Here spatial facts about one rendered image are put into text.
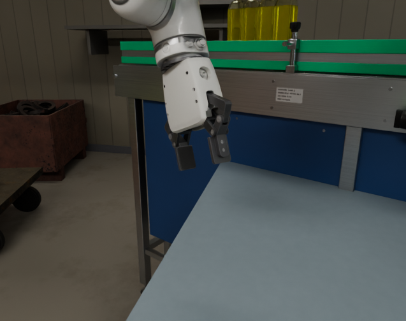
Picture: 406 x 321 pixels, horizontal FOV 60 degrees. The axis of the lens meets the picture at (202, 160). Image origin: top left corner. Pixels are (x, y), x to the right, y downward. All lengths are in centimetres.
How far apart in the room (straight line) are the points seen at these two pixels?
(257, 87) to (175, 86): 54
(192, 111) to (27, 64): 389
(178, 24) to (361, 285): 50
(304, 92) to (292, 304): 59
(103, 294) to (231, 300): 131
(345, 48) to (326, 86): 10
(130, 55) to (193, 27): 89
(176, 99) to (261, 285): 33
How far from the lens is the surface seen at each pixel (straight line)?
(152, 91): 133
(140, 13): 52
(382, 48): 97
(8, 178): 257
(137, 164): 148
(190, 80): 52
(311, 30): 338
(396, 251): 78
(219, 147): 50
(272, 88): 104
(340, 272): 68
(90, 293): 187
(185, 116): 54
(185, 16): 56
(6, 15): 447
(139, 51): 140
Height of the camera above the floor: 112
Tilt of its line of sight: 18 degrees down
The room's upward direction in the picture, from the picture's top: straight up
